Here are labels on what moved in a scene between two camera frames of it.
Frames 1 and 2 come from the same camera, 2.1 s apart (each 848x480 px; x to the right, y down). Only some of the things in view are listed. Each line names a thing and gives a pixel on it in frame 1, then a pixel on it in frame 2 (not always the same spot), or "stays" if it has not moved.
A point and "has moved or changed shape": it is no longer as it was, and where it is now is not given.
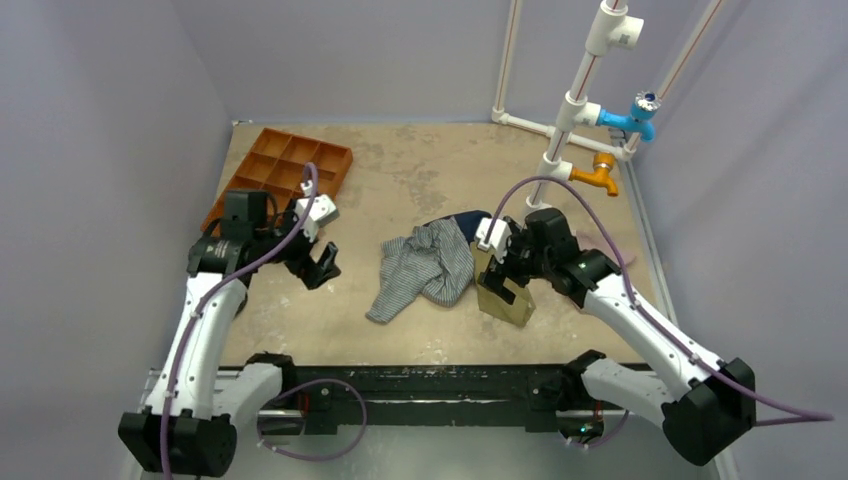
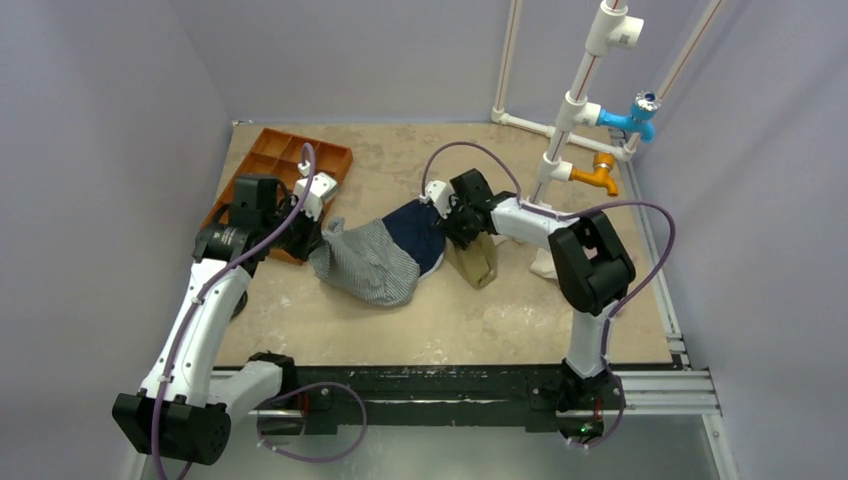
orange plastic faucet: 603,163 stays
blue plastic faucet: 640,119 stays
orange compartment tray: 276,163 stays
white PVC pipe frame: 608,26 stays
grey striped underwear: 433,260 to 365,262
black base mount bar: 425,398 stays
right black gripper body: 502,266 to 457,225
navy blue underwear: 468,221 has moved or changed shape
